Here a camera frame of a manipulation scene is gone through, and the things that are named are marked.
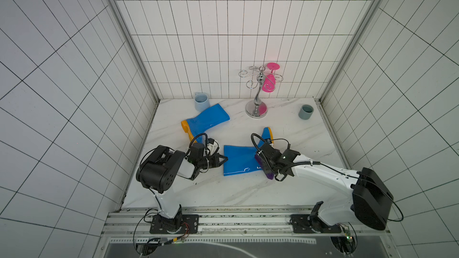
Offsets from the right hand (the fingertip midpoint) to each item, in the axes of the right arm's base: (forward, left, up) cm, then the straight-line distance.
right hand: (268, 159), depth 86 cm
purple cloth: (-6, 0, -4) cm, 7 cm away
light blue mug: (+37, +40, +1) cm, 55 cm away
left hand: (0, +22, -5) cm, 22 cm away
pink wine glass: (+45, -2, +11) cm, 46 cm away
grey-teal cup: (+33, -25, 0) cm, 42 cm away
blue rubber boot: (+19, +41, -2) cm, 45 cm away
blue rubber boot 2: (+1, +14, -3) cm, 14 cm away
